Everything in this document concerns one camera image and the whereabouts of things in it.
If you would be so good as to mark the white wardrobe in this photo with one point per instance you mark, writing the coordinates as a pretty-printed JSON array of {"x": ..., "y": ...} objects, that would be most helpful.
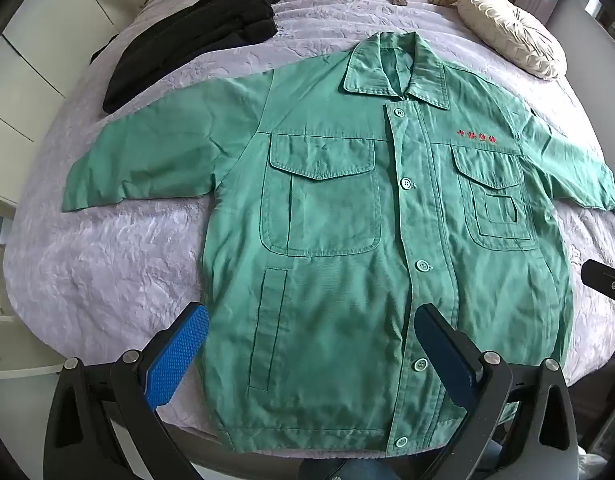
[{"x": 52, "y": 35}]

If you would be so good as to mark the black folded clothes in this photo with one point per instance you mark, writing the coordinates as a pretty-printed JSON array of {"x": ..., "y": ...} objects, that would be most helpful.
[{"x": 187, "y": 35}]

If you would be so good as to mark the green work jacket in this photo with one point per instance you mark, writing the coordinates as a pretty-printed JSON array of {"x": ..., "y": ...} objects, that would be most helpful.
[{"x": 337, "y": 240}]

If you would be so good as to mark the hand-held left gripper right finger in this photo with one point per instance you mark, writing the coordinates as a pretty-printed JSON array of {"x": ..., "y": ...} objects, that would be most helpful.
[{"x": 445, "y": 350}]

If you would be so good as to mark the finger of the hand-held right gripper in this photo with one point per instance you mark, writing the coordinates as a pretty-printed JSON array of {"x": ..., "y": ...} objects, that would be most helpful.
[{"x": 607, "y": 280}]

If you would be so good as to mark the cream round pleated pillow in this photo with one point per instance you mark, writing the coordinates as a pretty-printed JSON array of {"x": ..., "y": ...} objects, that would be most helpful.
[{"x": 512, "y": 30}]

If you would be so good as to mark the lavender embossed blanket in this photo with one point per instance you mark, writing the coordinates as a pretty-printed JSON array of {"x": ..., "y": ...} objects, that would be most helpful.
[{"x": 112, "y": 270}]

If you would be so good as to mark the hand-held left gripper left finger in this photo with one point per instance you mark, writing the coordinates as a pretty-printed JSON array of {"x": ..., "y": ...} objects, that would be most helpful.
[{"x": 180, "y": 350}]

